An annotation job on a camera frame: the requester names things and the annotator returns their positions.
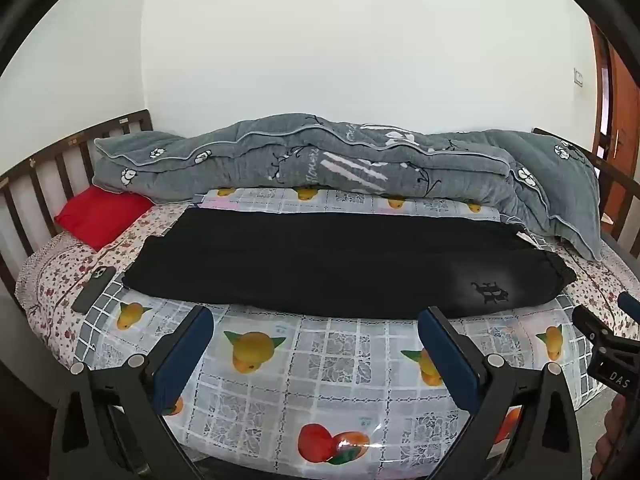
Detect brown wooden door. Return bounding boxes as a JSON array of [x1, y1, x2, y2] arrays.
[[589, 20, 639, 177]]

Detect red pillow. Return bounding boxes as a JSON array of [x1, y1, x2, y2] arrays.
[[54, 185, 152, 252]]

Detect dark wooden headboard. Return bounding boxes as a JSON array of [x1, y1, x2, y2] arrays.
[[1, 110, 152, 299]]

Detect white wall switch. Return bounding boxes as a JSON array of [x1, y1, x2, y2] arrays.
[[573, 68, 584, 88]]

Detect person's right hand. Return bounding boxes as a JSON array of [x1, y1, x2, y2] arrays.
[[590, 394, 626, 477]]

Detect black smartphone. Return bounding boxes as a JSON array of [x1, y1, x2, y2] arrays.
[[72, 266, 116, 315]]

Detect black pants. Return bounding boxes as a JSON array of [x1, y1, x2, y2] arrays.
[[124, 208, 576, 320]]

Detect grey quilted comforter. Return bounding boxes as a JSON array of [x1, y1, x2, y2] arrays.
[[92, 113, 601, 260]]

